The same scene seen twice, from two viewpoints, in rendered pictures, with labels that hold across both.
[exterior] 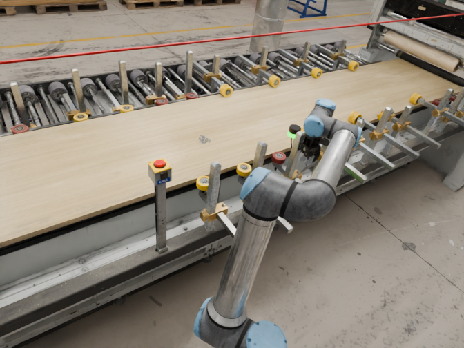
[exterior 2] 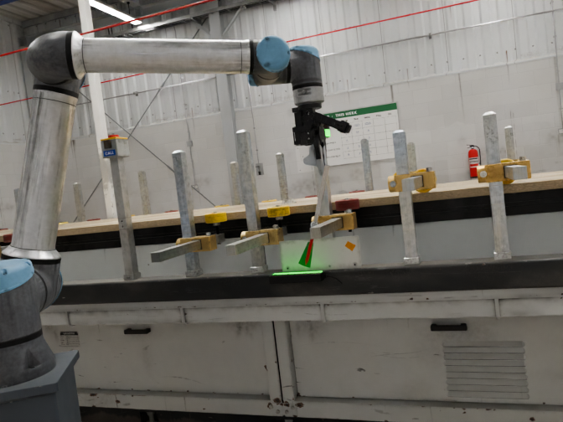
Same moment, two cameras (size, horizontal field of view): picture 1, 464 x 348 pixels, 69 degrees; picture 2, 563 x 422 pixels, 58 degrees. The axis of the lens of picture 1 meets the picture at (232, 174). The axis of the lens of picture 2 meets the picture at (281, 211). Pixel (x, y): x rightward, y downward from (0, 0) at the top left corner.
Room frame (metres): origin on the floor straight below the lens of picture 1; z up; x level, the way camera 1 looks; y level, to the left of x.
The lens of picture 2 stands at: (0.52, -1.63, 0.98)
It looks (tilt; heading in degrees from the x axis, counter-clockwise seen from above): 3 degrees down; 60
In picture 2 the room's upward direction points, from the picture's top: 7 degrees counter-clockwise
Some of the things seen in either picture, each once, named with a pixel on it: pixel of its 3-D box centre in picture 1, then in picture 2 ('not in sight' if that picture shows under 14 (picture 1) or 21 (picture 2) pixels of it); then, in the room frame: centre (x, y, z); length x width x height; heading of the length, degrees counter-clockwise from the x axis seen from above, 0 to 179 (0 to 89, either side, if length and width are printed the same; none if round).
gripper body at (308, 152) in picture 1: (311, 143); (309, 126); (1.39, -0.36, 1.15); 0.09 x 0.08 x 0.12; 130
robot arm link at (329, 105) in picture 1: (322, 113); (304, 68); (1.39, -0.37, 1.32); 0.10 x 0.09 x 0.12; 159
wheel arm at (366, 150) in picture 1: (359, 144); (510, 170); (1.77, -0.74, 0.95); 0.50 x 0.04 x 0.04; 39
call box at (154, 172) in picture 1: (159, 172); (115, 148); (0.96, 0.28, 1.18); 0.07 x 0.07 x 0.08; 39
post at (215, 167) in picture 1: (211, 201); (187, 218); (1.13, 0.08, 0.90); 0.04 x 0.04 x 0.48; 39
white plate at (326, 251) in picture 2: not in sight; (319, 254); (1.41, -0.30, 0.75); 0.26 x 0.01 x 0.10; 129
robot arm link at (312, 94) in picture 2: not in sight; (308, 97); (1.39, -0.37, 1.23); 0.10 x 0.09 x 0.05; 40
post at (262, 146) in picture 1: (254, 180); (251, 202); (1.29, -0.12, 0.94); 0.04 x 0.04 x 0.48; 39
